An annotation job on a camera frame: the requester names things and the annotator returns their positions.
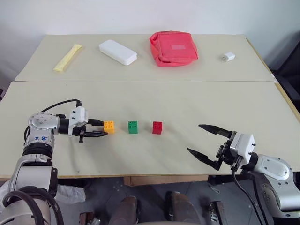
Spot small white charger plug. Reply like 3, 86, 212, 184
219, 52, 236, 63

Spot green toy brick cube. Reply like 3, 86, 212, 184
127, 120, 139, 135

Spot yellow toy brick cube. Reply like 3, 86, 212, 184
103, 120, 116, 135

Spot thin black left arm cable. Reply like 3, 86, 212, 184
39, 99, 83, 113

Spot clear plastic bag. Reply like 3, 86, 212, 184
54, 183, 86, 203

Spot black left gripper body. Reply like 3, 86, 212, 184
71, 123, 91, 144

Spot black chair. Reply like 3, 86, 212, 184
269, 37, 300, 104

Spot red toy brick cube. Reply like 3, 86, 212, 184
152, 120, 163, 135

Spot thick black cable loop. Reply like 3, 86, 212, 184
1, 189, 64, 225

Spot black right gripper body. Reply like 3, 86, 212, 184
216, 131, 243, 170

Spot red fabric pouch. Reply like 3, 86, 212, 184
149, 30, 200, 68

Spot dark rounded brown shape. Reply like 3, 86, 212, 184
165, 191, 203, 225
109, 195, 139, 225

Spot white rectangular plastic case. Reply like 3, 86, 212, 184
98, 39, 138, 66

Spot pale yellow long packet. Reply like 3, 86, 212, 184
52, 44, 84, 73

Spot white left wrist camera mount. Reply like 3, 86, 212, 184
68, 106, 89, 137

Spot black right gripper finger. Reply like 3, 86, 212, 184
198, 124, 233, 139
187, 147, 223, 171

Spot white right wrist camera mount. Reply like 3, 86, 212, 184
229, 132, 256, 166

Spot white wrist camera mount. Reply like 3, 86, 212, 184
229, 132, 256, 166
68, 106, 89, 137

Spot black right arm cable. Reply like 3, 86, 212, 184
231, 166, 268, 225

